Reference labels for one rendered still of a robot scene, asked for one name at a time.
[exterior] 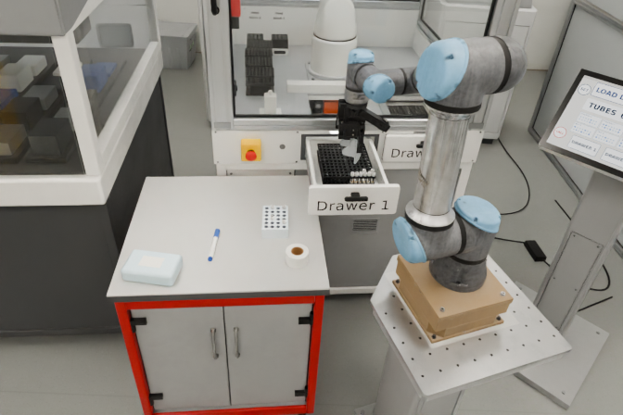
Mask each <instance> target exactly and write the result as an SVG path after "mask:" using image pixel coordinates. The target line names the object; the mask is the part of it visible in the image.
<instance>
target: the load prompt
mask: <svg viewBox="0 0 623 415"><path fill-rule="evenodd" d="M590 95H592V96H595V97H598V98H601V99H603V100H607V101H610V102H613V103H616V104H619V105H621V106H623V90H622V89H619V88H616V87H613V86H610V85H607V84H603V83H600V82H597V83H596V85H595V86H594V88H593V90H592V92H591V94H590Z"/></svg>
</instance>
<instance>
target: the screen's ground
mask: <svg viewBox="0 0 623 415"><path fill-rule="evenodd" d="M581 82H584V83H587V84H589V85H593V86H595V85H596V83H597V82H600V83H603V84H607V85H610V86H613V87H616V88H619V89H622V90H623V86H620V85H617V84H613V83H611V82H605V81H602V80H598V79H595V78H593V77H589V76H586V75H584V77H583V79H582V80H581ZM580 111H583V112H586V113H589V114H592V115H594V116H597V117H600V118H603V119H608V120H611V121H613V122H616V123H619V124H621V125H623V122H621V121H618V118H619V116H620V114H621V113H622V111H623V106H621V105H619V104H616V103H613V102H610V101H607V100H603V99H601V98H598V97H595V96H592V95H590V94H589V96H588V97H587V96H584V95H580V94H575V93H574V94H573V96H572V98H571V99H570V101H569V103H568V105H567V106H566V109H565V111H564V112H563V114H562V116H561V118H560V119H559V120H558V122H557V124H556V125H560V126H563V127H565V128H568V129H569V130H570V129H571V127H572V125H573V123H574V122H575V120H576V118H577V116H578V115H579V112H580ZM556 125H555V127H556ZM555 127H554V128H555ZM573 134H575V135H576V136H579V137H582V138H584V139H587V140H590V141H593V142H595V143H597V144H600V145H602V146H601V148H600V149H599V151H598V153H597V154H596V156H595V157H592V156H589V155H587V154H584V153H581V152H579V151H577V150H574V149H572V148H569V147H567V144H568V143H569V141H570V139H571V137H572V136H573ZM547 143H550V144H552V145H556V146H559V147H562V148H564V149H566V150H568V151H571V152H573V153H576V154H579V155H581V156H584V157H587V158H590V159H592V160H595V161H597V162H600V163H603V164H605V165H607V166H609V167H612V168H615V169H617V170H621V171H623V168H620V167H619V166H616V165H613V164H611V163H608V162H605V161H603V160H601V159H600V157H601V155H602V154H603V152H604V150H605V149H606V147H610V148H613V149H615V150H617V151H620V152H622V153H623V150H620V149H617V148H614V147H613V146H610V145H605V144H603V143H600V142H597V141H594V140H592V139H590V138H587V137H584V136H582V135H579V134H576V133H573V132H570V131H568V132H567V134H566V137H565V138H564V140H561V139H559V138H556V137H553V136H551V135H550V137H549V138H548V140H547Z"/></svg>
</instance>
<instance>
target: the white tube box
mask: <svg viewBox="0 0 623 415"><path fill-rule="evenodd" d="M272 215H273V216H274V220H271V216H272ZM282 220H286V224H283V223H282ZM261 238H288V206H286V209H282V206H274V209H271V206H263V208H262V227H261Z"/></svg>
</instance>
